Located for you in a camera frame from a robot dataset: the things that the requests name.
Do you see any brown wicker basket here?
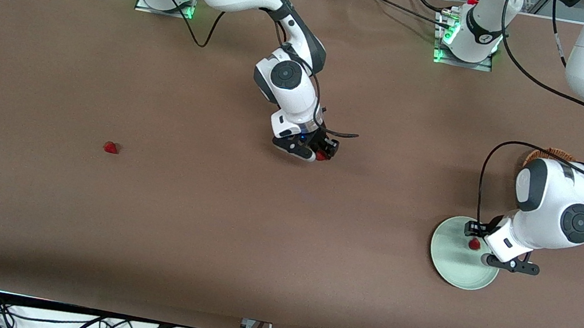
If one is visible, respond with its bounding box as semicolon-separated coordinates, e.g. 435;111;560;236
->
523;144;578;175

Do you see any black base cable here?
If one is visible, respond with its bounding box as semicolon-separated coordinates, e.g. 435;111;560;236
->
405;0;447;15
344;0;456;29

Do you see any brown table cover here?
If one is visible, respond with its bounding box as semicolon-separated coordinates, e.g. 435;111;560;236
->
0;0;584;328

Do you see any light green plate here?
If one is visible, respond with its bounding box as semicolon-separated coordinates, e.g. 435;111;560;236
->
425;212;507;295

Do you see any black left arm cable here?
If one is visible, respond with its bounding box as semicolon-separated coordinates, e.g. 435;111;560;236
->
470;0;584;243

